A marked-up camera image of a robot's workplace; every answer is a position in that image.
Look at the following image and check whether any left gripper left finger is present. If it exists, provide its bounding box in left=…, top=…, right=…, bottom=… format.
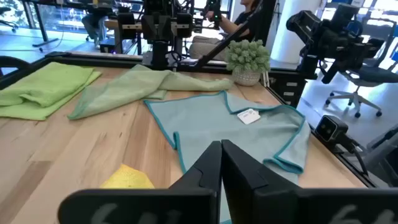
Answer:
left=57, top=140, right=223, bottom=224

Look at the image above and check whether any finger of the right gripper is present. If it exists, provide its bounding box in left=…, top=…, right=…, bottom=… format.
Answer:
left=159, top=14, right=177, bottom=43
left=141, top=14, right=160, bottom=43

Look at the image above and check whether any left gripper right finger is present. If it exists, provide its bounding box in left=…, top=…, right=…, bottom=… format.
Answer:
left=221, top=139, right=398, bottom=224

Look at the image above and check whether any yellow microfiber towel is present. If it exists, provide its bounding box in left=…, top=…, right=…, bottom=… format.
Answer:
left=99, top=164, right=155, bottom=190

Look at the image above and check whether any pale green microfiber towel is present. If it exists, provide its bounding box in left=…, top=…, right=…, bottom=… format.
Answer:
left=67, top=63, right=234, bottom=121

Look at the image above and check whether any light blue teal-edged towel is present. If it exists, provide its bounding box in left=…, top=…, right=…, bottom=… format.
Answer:
left=143, top=90, right=312, bottom=224

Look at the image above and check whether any lime green microfiber towel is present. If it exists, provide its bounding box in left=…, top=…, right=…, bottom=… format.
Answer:
left=0, top=61, right=103, bottom=121

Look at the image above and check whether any beige cushion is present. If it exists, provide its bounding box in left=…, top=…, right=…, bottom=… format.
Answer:
left=188, top=35, right=229, bottom=62

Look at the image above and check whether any person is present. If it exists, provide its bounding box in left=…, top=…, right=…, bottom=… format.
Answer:
left=205, top=0, right=261, bottom=43

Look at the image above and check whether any succulent in white pot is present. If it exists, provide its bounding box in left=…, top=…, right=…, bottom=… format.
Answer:
left=224, top=39, right=271, bottom=87

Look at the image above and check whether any black drawer cabinet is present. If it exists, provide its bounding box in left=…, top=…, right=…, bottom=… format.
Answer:
left=267, top=70, right=308, bottom=108

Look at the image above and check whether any white round pillar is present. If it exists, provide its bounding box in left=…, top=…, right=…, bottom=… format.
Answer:
left=270, top=0, right=315, bottom=65

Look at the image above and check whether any black office chair white base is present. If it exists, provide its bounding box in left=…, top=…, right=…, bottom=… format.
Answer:
left=325, top=18, right=398, bottom=119

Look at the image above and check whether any black diagonal frame strut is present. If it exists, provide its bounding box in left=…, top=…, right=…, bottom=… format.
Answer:
left=192, top=0, right=277, bottom=71

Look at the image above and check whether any black desk frame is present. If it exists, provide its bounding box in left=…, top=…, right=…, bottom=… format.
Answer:
left=21, top=0, right=60, bottom=47

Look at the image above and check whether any small black table camera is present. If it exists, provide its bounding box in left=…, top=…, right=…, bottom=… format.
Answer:
left=315, top=114, right=349, bottom=144

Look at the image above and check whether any black camera cable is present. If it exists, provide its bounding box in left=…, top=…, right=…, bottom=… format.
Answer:
left=341, top=136, right=371, bottom=175

